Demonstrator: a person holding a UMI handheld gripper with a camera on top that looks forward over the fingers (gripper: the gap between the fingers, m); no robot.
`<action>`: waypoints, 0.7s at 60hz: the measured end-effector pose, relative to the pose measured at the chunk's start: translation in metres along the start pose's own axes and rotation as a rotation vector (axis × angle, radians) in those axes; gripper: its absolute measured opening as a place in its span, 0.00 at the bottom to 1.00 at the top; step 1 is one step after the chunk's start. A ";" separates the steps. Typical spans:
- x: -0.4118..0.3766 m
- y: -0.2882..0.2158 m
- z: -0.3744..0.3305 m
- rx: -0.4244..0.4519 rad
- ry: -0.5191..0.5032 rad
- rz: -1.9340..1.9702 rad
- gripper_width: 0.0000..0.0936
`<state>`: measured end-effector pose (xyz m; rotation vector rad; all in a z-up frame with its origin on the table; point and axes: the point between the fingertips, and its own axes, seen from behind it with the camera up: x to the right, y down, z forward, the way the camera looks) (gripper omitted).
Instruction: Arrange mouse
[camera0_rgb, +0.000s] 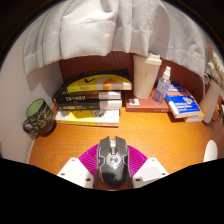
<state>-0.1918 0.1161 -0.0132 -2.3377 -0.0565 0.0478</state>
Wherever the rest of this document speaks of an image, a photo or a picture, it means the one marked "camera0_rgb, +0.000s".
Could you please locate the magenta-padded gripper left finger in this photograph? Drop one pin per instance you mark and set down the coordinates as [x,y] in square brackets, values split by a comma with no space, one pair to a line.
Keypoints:
[75,170]

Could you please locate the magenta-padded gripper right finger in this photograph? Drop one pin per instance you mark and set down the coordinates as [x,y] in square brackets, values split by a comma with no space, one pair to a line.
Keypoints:
[150,170]

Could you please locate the black grey computer mouse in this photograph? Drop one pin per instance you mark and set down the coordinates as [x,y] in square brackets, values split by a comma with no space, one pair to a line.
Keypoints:
[113,163]

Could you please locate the yellow and white book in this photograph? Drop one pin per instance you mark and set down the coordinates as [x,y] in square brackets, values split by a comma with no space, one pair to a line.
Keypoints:
[83,117]

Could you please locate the dark green mug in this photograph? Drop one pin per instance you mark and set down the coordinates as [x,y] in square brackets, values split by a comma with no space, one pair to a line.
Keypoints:
[41,118]

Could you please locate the red-brown book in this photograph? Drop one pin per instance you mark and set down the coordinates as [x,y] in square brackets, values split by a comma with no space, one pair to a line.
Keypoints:
[146,105]

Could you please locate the orange book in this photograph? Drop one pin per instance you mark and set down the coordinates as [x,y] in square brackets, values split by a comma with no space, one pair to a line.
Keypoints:
[195,118]

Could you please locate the blue book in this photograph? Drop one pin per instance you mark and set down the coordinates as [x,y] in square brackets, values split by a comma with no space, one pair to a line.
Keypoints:
[181,100]

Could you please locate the clear spray bottle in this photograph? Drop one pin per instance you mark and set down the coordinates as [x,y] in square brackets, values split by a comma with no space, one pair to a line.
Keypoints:
[161,88]

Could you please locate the black and yellow book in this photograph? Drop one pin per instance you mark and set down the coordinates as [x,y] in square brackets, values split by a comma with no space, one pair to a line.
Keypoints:
[100,83]

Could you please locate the cream lidded tumbler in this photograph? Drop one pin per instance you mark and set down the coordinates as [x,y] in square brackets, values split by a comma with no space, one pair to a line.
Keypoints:
[145,78]

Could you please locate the white ceramic vase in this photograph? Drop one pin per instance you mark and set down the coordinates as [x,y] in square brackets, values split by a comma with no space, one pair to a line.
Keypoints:
[210,100]

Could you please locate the white pleated curtain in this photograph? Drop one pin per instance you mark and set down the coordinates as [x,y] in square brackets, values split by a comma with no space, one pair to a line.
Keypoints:
[100,30]

